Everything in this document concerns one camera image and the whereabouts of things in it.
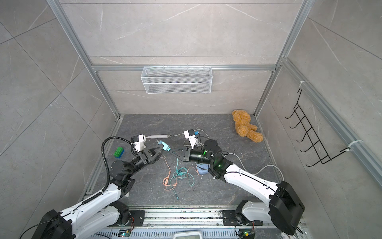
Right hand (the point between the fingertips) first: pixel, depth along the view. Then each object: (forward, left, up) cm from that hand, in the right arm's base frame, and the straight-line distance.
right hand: (171, 154), depth 64 cm
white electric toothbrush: (+31, +16, -28) cm, 45 cm away
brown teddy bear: (+27, -42, -15) cm, 52 cm away
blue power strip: (+4, -15, -28) cm, 32 cm away
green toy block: (+17, +40, -27) cm, 51 cm away
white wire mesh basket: (+58, +1, +1) cm, 58 cm away
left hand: (+1, +2, +3) cm, 4 cm away
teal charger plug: (+2, +2, +3) cm, 4 cm away
